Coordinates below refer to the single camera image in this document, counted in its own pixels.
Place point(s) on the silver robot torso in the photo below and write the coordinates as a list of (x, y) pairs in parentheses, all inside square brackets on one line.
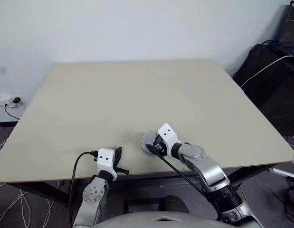
[(161, 221)]

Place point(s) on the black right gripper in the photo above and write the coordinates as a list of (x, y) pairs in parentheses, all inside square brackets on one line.
[(159, 146)]

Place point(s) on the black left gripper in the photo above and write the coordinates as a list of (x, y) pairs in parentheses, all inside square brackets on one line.
[(116, 167)]

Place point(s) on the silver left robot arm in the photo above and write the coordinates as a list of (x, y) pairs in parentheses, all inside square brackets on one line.
[(93, 192)]

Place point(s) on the white wall socket strip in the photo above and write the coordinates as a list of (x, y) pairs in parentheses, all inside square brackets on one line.
[(7, 98)]

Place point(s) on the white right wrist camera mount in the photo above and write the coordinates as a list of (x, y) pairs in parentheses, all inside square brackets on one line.
[(167, 134)]

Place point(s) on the grey round disc object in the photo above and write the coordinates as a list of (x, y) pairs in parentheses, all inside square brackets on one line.
[(146, 141)]

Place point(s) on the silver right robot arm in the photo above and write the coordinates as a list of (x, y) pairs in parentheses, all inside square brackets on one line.
[(208, 166)]

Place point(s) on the white metal bracket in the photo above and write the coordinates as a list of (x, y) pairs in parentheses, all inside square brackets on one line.
[(283, 171)]

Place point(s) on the black power adapter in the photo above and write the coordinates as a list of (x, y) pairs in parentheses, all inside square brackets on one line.
[(17, 100)]

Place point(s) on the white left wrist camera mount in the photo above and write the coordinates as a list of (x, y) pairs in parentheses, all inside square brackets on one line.
[(105, 161)]

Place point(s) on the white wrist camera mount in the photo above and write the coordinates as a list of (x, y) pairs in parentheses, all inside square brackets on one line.
[(167, 134), (105, 161)]

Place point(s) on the large black bag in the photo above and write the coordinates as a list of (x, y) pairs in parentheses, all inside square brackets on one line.
[(268, 90)]

